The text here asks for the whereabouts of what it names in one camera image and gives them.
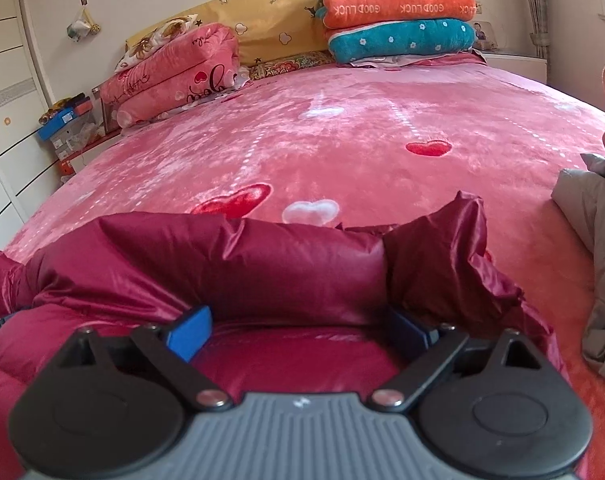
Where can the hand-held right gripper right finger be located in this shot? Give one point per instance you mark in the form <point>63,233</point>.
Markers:
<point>407,332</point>

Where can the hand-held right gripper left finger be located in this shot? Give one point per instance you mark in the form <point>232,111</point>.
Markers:
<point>192,333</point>

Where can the dark red down jacket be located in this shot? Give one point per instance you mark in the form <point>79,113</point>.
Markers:
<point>257,270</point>

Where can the orange box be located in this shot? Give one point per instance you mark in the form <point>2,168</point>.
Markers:
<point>66,167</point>

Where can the pink heart print bed blanket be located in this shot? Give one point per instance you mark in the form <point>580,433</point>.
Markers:
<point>357,120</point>

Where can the grey down jacket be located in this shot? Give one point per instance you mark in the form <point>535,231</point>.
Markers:
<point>597,220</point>

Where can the white wardrobe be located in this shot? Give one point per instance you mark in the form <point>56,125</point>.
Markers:
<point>12,110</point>

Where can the clear plastic box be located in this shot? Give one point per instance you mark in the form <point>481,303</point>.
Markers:
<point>106,110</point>

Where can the black and red box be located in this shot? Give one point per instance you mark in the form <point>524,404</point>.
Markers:
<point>82,102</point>

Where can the folded pink heart blanket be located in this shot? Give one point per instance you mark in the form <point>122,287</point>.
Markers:
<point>172,80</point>

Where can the folded pale cloth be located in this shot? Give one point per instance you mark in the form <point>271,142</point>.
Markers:
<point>417,60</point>

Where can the white nightstand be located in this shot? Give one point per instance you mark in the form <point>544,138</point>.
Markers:
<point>515,65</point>

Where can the folded teal flower blanket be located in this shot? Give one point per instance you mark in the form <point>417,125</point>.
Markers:
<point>397,40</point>

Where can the floral print pillow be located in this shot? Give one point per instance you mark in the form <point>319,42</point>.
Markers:
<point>152,40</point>

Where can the yellow patterned headboard cover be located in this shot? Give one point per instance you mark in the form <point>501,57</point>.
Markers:
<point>277,20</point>

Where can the folded orange blanket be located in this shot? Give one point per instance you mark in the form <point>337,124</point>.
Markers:
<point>397,7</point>

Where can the grey curtain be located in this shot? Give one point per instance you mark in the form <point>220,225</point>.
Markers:
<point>535,10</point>

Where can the hanging wall ornament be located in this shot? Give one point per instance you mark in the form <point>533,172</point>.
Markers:
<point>80,30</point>

